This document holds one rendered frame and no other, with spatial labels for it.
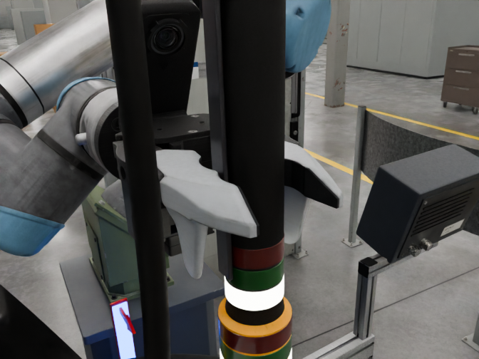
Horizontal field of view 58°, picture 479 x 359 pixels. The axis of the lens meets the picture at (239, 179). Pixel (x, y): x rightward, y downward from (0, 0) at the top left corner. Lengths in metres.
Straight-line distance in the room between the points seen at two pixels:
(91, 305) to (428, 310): 2.03
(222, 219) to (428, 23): 9.90
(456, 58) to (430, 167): 6.29
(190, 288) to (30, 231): 0.59
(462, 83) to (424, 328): 5.14
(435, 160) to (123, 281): 0.71
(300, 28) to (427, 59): 9.49
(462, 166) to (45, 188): 0.85
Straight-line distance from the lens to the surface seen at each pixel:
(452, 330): 2.58
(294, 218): 0.25
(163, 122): 0.30
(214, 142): 0.21
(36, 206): 0.44
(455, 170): 1.02
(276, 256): 0.23
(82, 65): 0.55
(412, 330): 2.51
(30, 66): 0.54
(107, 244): 0.91
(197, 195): 0.19
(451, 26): 10.38
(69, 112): 0.44
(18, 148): 0.47
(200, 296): 0.96
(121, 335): 0.68
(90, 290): 1.04
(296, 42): 0.59
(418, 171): 0.97
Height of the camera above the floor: 1.57
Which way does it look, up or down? 22 degrees down
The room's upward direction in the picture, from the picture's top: 2 degrees counter-clockwise
